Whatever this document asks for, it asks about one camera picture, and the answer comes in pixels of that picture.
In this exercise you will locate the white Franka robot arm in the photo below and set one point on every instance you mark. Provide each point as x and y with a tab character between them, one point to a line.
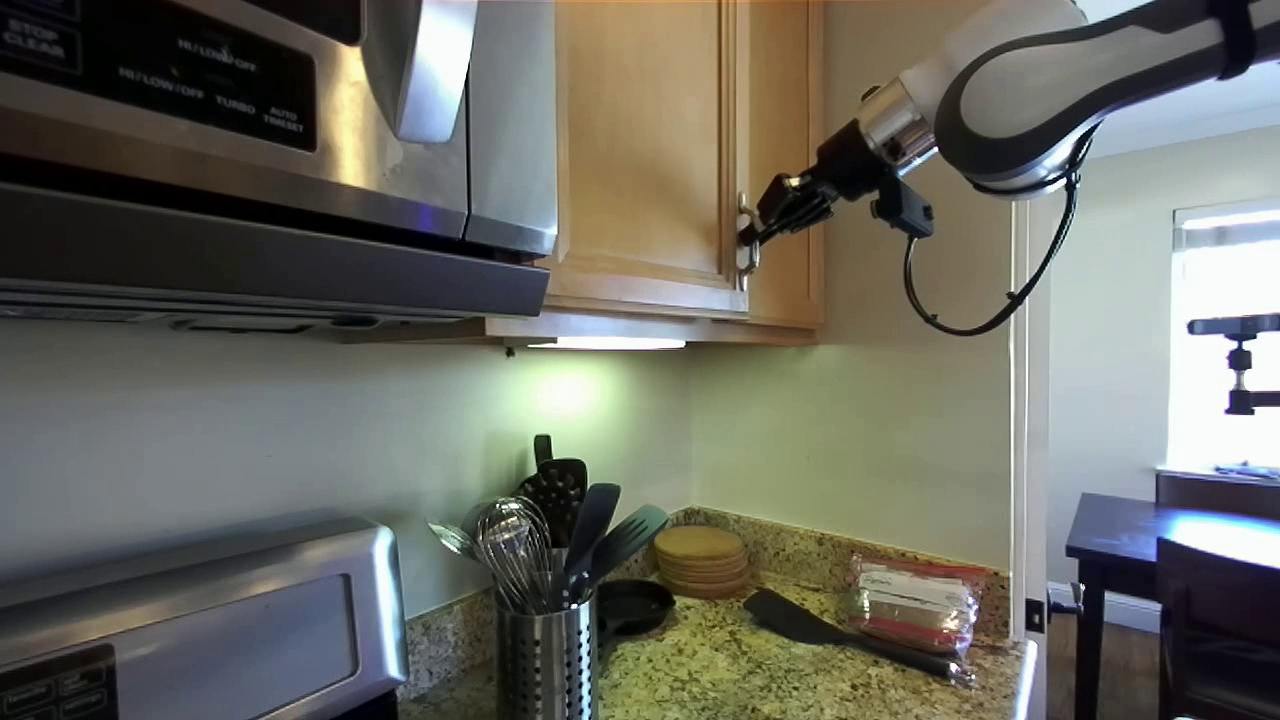
1067	80

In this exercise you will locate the black round bowl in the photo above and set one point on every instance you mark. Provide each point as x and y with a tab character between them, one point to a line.
632	606

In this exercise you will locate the black camera on mount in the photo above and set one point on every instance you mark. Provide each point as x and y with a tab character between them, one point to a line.
1243	362

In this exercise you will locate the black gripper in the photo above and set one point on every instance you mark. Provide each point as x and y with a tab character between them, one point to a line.
835	167

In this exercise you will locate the dark slotted spatula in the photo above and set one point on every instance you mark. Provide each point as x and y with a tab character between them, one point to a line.
563	485

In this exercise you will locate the white door frame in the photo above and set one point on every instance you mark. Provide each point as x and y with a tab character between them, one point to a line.
1031	466

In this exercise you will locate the black flat spatula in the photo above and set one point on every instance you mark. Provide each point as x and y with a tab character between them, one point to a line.
785	614

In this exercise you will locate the wooden cabinet door staying shut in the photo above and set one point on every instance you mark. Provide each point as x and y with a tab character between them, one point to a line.
785	80

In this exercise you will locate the wooden cabinet door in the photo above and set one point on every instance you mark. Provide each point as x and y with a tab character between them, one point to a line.
642	146

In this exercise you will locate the dark wooden table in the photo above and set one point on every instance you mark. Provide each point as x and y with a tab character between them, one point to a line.
1112	524

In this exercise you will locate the dark wooden chair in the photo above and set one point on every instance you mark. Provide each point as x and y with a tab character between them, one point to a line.
1220	614

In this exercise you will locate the red packaged food box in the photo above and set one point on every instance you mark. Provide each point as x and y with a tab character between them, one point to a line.
920	606

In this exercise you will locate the stainless steel microwave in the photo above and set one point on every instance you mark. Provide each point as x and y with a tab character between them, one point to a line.
202	162

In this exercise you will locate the under cabinet light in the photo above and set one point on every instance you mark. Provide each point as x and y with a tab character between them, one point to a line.
605	340

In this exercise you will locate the perforated steel holder with whisk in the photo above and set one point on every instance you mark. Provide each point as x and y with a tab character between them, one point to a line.
545	660

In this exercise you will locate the bright window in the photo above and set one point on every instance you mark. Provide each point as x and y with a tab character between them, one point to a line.
1226	282

